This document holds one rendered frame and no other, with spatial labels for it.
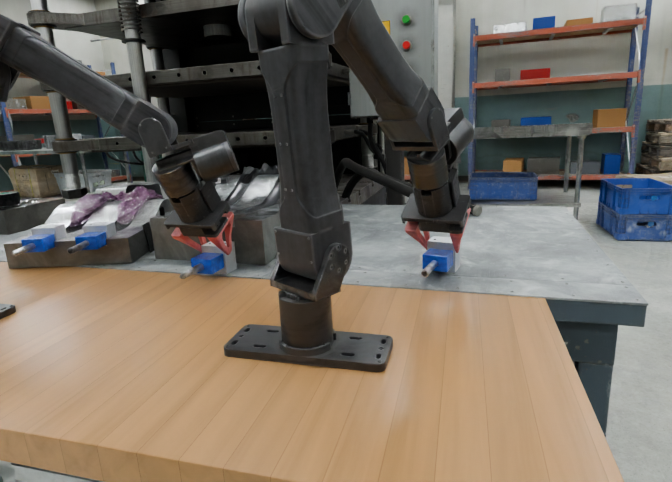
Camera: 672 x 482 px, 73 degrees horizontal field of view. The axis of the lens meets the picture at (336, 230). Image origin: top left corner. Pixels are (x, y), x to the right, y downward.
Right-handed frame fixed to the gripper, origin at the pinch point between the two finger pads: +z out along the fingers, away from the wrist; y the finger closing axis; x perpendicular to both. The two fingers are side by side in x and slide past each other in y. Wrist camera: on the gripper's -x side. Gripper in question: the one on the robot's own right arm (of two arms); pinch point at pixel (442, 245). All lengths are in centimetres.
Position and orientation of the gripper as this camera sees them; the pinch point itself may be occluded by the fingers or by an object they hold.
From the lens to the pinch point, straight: 81.9
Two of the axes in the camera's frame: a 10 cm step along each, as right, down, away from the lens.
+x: -3.9, 6.8, -6.2
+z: 2.8, 7.3, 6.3
